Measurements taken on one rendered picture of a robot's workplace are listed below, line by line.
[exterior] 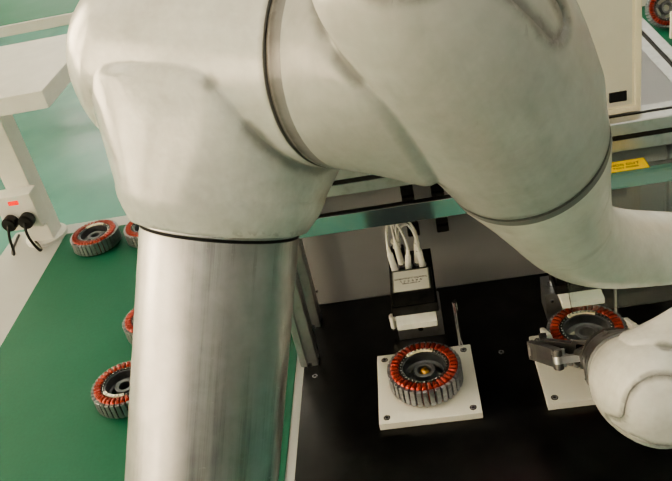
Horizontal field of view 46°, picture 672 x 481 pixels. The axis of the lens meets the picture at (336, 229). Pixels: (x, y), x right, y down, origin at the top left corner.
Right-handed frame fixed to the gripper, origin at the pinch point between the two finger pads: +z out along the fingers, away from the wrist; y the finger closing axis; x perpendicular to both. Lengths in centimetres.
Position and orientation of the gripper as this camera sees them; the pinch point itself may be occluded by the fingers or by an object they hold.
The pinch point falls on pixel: (587, 334)
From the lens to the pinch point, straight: 121.2
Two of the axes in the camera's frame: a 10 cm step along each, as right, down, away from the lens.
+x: 1.4, 9.9, 0.2
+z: 1.3, -0.4, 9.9
